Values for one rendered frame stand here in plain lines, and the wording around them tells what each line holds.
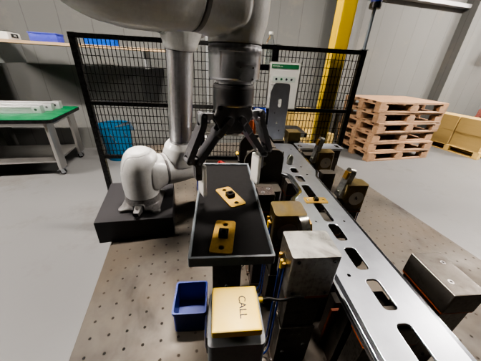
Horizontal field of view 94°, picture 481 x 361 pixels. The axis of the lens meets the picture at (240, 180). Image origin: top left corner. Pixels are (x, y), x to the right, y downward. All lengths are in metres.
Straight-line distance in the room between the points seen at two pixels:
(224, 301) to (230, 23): 0.38
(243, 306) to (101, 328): 0.65
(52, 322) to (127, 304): 1.05
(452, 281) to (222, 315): 0.54
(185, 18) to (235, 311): 0.37
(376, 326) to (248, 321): 0.32
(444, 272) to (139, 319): 0.84
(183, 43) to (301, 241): 0.77
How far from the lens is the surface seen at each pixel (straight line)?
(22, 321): 2.06
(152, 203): 1.12
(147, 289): 0.95
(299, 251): 0.48
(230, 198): 0.51
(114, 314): 0.93
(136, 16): 0.34
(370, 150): 4.54
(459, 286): 0.71
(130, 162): 1.03
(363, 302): 0.60
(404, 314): 0.63
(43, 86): 4.68
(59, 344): 1.84
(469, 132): 6.30
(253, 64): 0.41
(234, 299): 0.33
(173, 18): 0.35
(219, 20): 0.38
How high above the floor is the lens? 1.43
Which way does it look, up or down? 28 degrees down
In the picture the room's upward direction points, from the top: 3 degrees clockwise
